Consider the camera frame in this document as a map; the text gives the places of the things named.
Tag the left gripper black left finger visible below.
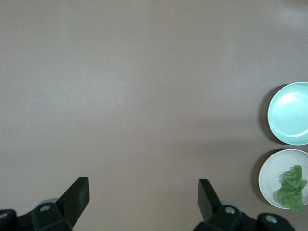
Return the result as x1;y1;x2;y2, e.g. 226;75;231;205
0;177;90;231

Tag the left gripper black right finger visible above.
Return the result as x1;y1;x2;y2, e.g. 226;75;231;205
192;179;293;231

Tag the green lettuce leaf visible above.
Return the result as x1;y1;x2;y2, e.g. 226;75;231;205
273;164;308;213

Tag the pale beige round plate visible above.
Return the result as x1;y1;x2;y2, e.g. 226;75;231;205
258;148;308;210

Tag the pale green round plate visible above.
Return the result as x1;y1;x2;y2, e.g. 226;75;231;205
267;81;308;146

